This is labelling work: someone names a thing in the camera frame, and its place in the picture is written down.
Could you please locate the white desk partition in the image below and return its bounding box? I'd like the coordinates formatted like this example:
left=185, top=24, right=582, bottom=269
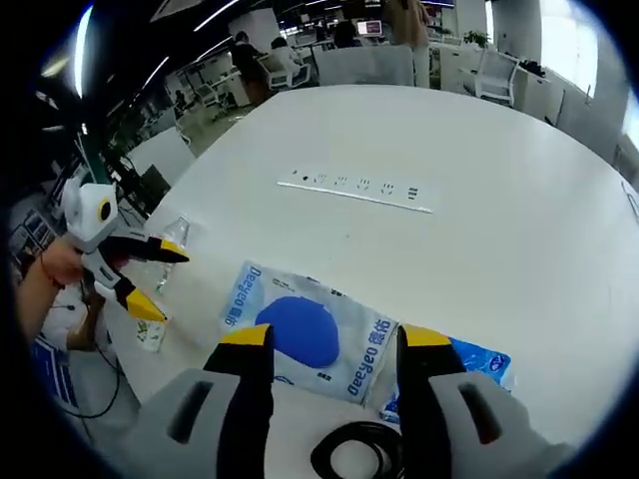
left=313, top=46, right=416, bottom=90

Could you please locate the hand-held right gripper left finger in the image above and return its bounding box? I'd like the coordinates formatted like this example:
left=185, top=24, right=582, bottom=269
left=132, top=322, right=277, bottom=479

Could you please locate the package with blue disc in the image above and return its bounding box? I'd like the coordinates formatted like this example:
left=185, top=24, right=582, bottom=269
left=217, top=257, right=401, bottom=409

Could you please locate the white paper cup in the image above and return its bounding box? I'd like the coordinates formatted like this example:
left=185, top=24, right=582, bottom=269
left=134, top=311, right=171, bottom=355

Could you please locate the white mesh office chair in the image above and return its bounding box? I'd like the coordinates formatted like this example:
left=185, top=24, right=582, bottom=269
left=472, top=48, right=521, bottom=107
left=263, top=51, right=312, bottom=92

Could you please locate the potted green plant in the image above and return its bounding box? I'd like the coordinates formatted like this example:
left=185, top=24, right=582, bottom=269
left=462, top=29, right=494, bottom=50

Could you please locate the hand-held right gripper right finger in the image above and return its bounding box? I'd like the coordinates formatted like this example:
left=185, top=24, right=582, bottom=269
left=396, top=323, right=569, bottom=479

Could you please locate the black bag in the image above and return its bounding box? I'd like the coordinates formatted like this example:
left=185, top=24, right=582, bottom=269
left=517, top=58, right=551, bottom=77

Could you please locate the clear plastic water bottle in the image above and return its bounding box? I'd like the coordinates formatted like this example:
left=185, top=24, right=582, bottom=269
left=139, top=215, right=195, bottom=296

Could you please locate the person's left hand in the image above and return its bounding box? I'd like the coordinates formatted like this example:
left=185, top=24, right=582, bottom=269
left=42, top=240, right=90, bottom=286

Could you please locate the blue tissue pack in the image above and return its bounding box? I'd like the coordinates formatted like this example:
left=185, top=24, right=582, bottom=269
left=377, top=336, right=516, bottom=426

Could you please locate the white table socket strip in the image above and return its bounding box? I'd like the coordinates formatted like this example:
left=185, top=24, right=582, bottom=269
left=276, top=167, right=441, bottom=216

